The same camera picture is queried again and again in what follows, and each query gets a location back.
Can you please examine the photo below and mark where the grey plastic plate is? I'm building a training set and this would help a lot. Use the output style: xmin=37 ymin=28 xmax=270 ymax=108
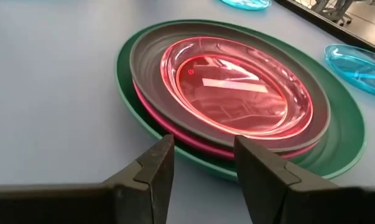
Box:
xmin=129 ymin=22 xmax=331 ymax=153

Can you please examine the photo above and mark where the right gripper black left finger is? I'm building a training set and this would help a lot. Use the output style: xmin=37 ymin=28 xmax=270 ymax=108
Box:
xmin=0 ymin=134 xmax=175 ymax=224

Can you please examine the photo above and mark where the large green plastic plate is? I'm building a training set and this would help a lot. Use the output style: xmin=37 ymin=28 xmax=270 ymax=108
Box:
xmin=114 ymin=19 xmax=367 ymax=182

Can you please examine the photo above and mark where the red translucent plastic plate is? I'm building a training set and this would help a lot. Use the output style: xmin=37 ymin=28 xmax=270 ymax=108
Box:
xmin=159 ymin=36 xmax=314 ymax=140

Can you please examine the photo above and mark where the office chair base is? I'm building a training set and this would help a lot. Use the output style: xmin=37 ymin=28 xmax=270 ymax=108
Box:
xmin=311 ymin=0 xmax=353 ymax=26

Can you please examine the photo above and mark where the pink plastic plate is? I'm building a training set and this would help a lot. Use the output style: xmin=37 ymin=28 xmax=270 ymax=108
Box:
xmin=132 ymin=79 xmax=318 ymax=161

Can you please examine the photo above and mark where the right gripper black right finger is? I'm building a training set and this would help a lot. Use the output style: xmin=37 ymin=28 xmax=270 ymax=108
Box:
xmin=233 ymin=135 xmax=375 ymax=224

